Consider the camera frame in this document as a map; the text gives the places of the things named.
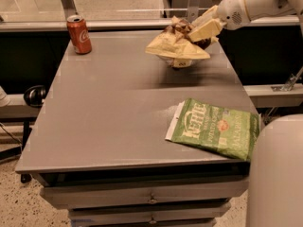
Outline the upper grey drawer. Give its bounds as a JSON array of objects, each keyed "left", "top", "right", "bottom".
[{"left": 41, "top": 175, "right": 248, "bottom": 209}]

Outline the metal bracket on ledge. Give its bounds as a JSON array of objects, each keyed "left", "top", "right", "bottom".
[{"left": 272, "top": 66, "right": 303, "bottom": 92}]

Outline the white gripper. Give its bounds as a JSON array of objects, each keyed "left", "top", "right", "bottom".
[{"left": 188, "top": 0, "right": 251, "bottom": 42}]

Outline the grey drawer cabinet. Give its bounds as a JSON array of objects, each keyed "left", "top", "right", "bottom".
[{"left": 15, "top": 28, "right": 263, "bottom": 227}]

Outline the green jalapeno Kettle chip bag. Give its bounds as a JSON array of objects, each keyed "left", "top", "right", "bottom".
[{"left": 166, "top": 98, "right": 260, "bottom": 162}]

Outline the brown sea salt chip bag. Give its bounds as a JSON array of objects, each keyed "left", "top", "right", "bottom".
[{"left": 145, "top": 17, "right": 218, "bottom": 68}]

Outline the grey drawer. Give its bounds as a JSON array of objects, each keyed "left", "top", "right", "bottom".
[
  {"left": 41, "top": 175, "right": 248, "bottom": 209},
  {"left": 69, "top": 201, "right": 231, "bottom": 227}
]

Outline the lower grey drawer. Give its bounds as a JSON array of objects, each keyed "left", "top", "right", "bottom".
[{"left": 69, "top": 201, "right": 231, "bottom": 227}]

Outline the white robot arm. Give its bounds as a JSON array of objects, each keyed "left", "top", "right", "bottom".
[{"left": 189, "top": 0, "right": 303, "bottom": 227}]

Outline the orange soda can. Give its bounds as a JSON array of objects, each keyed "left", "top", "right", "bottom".
[{"left": 66, "top": 15, "right": 92, "bottom": 54}]

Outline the grey metal rail frame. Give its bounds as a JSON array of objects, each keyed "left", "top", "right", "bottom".
[{"left": 0, "top": 0, "right": 301, "bottom": 33}]

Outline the black round object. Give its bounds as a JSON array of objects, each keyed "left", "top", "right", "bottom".
[{"left": 24, "top": 85, "right": 46, "bottom": 108}]

